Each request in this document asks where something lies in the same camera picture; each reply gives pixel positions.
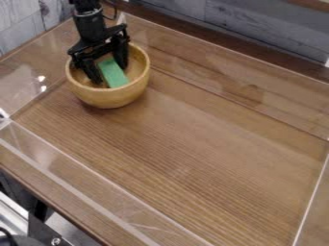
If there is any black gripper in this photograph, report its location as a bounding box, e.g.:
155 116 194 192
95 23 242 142
68 0 130 85

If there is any green rectangular block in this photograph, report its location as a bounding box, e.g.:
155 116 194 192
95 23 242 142
98 58 129 88

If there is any brown wooden bowl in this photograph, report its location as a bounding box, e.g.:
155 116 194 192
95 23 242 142
66 43 150 109

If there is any clear acrylic barrier tray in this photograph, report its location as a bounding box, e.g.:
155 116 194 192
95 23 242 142
0 16 329 246

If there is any black metal bracket with bolt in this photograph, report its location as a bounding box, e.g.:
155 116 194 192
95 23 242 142
27 214 74 246

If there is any black cable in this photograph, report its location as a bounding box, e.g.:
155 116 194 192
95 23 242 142
0 224 20 246

